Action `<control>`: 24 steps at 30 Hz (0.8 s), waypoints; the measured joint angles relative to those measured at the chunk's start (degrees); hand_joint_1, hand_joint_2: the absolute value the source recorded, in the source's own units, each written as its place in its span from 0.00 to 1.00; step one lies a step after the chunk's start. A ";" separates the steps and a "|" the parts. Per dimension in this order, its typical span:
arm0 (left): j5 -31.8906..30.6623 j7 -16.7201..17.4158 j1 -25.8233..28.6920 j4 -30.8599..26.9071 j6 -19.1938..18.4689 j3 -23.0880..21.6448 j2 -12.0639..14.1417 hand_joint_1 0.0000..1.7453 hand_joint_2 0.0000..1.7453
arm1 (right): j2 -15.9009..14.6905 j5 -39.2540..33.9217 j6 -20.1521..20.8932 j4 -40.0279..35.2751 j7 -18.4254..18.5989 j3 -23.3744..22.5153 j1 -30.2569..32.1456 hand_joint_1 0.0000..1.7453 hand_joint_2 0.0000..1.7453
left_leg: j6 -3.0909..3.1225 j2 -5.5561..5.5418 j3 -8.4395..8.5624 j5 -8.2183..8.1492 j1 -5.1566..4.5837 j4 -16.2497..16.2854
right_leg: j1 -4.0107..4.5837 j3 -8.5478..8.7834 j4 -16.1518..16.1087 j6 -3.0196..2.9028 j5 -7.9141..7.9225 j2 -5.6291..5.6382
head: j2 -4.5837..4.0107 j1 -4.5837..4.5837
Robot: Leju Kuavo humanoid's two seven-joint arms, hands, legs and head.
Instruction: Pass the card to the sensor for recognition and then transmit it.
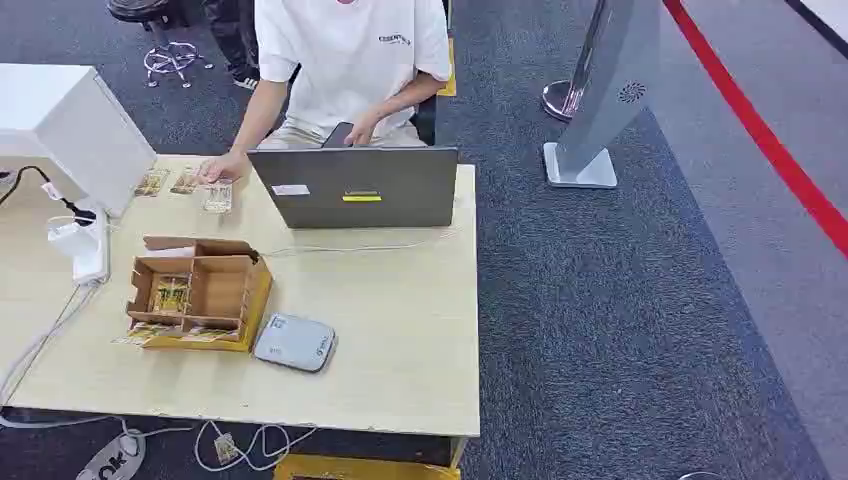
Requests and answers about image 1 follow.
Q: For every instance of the grey laptop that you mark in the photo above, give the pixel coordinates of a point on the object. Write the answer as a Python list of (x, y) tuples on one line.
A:
[(358, 189)]

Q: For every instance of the black chair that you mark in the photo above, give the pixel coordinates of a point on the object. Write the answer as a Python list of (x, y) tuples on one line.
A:
[(425, 119)]

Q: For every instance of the person's left hand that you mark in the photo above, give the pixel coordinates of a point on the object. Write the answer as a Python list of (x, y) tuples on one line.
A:
[(362, 132)]

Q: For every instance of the person's hand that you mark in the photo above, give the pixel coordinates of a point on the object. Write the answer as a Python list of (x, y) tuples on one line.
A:
[(222, 167), (362, 132)]

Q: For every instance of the dark smartphone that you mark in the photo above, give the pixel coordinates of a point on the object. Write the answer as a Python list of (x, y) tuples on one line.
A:
[(337, 136)]

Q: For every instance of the grey card reader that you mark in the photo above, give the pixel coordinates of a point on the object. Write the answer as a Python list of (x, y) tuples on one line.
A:
[(295, 342)]

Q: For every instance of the yellow floor sign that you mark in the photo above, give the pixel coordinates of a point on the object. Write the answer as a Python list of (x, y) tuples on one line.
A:
[(451, 73)]

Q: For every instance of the person in white shirt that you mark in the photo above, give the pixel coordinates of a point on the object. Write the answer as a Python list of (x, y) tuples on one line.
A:
[(344, 66)]

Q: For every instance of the wooden card box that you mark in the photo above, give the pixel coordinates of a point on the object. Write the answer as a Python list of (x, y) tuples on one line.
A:
[(222, 291)]

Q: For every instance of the person's right hand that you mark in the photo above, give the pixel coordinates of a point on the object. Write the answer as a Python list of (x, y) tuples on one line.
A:
[(222, 167)]

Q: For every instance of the yellow crate under desk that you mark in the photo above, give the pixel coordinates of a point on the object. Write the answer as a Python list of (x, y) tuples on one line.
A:
[(364, 469)]

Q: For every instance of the grey kiosk stand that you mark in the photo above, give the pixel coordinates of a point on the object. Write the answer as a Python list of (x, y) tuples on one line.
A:
[(606, 86)]

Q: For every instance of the card stack in box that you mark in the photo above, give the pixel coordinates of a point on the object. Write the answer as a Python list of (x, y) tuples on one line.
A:
[(170, 295)]

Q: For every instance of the standing person's legs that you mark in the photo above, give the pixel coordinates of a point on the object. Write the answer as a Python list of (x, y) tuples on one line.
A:
[(235, 40)]

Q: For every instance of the printed card under box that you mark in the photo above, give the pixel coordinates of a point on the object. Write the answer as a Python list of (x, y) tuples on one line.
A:
[(142, 333)]

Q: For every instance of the black stool with chrome base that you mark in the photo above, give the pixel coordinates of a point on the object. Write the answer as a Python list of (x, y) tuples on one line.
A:
[(166, 53)]

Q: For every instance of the white power strip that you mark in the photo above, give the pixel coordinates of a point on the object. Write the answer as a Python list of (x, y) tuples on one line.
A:
[(93, 262)]

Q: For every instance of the white plug adapter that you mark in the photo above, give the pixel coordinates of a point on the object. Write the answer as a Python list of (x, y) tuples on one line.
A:
[(66, 237)]

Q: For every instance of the white box cabinet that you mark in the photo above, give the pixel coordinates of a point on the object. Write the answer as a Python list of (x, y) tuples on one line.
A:
[(73, 126)]

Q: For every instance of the grey printed floor device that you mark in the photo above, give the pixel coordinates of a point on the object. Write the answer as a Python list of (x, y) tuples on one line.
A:
[(112, 458)]

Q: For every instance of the chrome stanchion post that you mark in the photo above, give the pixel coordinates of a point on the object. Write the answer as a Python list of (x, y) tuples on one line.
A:
[(570, 93)]

